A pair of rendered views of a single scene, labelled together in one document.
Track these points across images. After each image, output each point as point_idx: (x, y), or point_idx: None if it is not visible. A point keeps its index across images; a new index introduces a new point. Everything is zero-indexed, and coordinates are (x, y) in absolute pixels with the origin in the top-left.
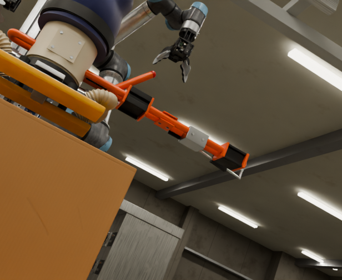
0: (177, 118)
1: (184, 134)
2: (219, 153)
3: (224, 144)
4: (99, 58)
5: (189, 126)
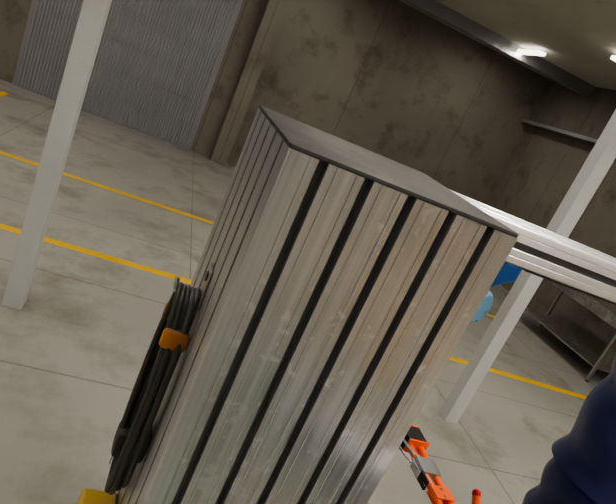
0: (448, 488)
1: (431, 480)
2: (416, 450)
3: (424, 443)
4: None
5: (438, 475)
